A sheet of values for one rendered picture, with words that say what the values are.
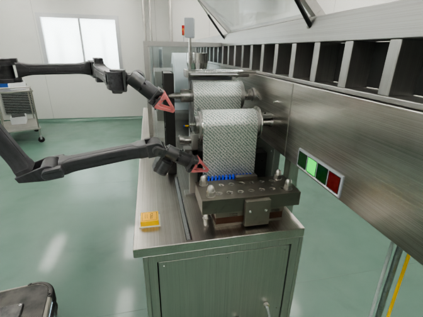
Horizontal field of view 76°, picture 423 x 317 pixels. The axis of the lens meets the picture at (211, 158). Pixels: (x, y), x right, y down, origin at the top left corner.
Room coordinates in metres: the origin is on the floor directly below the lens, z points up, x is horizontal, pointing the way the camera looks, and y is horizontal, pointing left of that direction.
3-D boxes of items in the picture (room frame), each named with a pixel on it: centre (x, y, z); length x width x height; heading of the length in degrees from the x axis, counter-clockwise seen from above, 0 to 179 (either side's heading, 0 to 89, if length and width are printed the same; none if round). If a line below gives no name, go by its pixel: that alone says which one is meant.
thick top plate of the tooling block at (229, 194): (0.99, -0.15, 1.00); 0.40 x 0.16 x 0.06; 103
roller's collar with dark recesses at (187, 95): (1.37, 0.13, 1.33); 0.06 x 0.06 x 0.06; 13
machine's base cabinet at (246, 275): (2.06, 0.21, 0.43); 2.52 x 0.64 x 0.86; 13
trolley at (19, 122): (4.66, 3.39, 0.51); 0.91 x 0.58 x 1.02; 37
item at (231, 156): (1.10, -0.08, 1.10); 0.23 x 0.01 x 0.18; 103
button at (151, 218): (0.92, 0.24, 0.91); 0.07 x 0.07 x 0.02; 13
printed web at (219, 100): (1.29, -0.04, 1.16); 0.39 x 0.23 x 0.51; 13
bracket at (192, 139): (1.16, 0.10, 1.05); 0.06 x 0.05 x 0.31; 103
